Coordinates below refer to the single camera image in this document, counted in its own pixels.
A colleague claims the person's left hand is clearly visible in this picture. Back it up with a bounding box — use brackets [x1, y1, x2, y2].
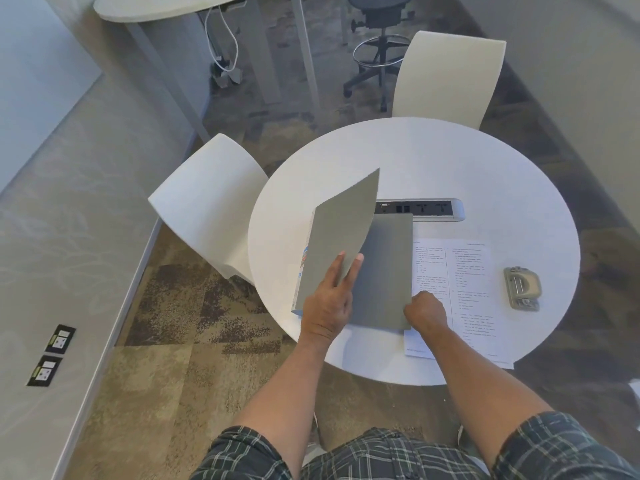
[301, 252, 365, 346]

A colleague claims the person's right hand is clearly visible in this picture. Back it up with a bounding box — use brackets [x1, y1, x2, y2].
[403, 290, 450, 341]

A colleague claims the grey paper folder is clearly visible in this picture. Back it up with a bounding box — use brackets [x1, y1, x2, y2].
[291, 168, 415, 331]

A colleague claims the person's left forearm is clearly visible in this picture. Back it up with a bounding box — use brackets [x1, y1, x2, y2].
[232, 336, 335, 441]

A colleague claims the person's right forearm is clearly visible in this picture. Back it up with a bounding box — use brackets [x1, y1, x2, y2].
[418, 323, 567, 446]

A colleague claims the printed white paper sheet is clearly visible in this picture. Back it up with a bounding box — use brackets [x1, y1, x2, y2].
[403, 329, 515, 370]
[411, 238, 503, 360]

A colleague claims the silver table power outlet strip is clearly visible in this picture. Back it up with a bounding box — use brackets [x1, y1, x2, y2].
[374, 198, 466, 223]

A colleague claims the grey metal hole punch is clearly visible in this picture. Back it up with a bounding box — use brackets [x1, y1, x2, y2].
[503, 266, 541, 312]

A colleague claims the white curved chair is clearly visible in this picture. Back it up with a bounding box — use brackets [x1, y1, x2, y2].
[147, 133, 271, 286]
[391, 31, 507, 131]

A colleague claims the black office stool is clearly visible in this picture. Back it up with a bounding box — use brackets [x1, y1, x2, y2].
[342, 0, 417, 113]

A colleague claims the white desk with grey legs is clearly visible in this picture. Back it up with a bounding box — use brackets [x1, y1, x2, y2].
[93, 0, 322, 143]

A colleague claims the white cable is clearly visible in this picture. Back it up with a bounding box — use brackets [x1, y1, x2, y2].
[204, 6, 239, 71]

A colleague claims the black framed wall outlet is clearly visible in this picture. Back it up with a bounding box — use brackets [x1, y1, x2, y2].
[45, 324, 77, 354]
[26, 356, 64, 388]

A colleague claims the white wall board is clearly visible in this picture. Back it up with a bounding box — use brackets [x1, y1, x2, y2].
[0, 0, 104, 193]

